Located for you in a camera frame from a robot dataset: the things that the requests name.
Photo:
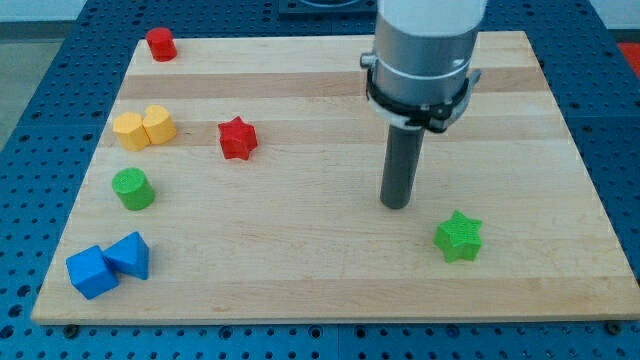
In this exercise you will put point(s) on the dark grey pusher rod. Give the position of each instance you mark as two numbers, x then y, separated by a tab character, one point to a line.
401	160

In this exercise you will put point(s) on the green star block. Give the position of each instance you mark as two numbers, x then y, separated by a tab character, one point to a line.
459	238

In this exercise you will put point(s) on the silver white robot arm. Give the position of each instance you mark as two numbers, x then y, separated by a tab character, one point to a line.
418	78

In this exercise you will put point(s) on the red star block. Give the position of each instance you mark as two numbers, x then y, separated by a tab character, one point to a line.
237	139

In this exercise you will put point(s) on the wooden board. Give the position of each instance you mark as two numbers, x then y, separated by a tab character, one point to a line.
297	234

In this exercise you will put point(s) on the red cylinder block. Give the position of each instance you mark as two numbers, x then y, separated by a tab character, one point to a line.
161	44

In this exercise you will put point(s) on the yellow heart block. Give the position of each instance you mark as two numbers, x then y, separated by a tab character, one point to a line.
135	131

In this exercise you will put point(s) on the green cylinder block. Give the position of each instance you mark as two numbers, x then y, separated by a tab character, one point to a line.
133	188

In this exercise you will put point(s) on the blue triangle block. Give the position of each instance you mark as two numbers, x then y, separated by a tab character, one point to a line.
129	256

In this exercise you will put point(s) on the blue cube block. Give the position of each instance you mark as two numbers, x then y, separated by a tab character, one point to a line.
90	274

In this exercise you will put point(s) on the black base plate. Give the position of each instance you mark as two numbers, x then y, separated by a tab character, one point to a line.
291	8

